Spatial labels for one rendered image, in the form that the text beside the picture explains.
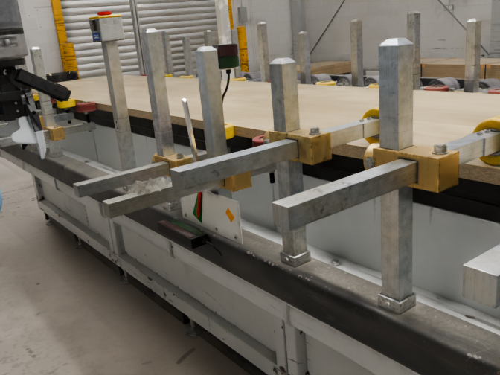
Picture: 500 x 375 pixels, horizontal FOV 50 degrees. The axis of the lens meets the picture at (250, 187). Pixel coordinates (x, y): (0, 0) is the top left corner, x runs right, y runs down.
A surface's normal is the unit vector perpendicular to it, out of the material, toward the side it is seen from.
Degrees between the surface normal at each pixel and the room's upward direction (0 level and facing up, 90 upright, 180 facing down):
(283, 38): 90
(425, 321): 0
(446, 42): 90
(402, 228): 90
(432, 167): 90
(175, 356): 0
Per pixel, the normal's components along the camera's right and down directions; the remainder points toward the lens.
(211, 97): 0.61, 0.18
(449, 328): -0.08, -0.95
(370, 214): -0.79, 0.25
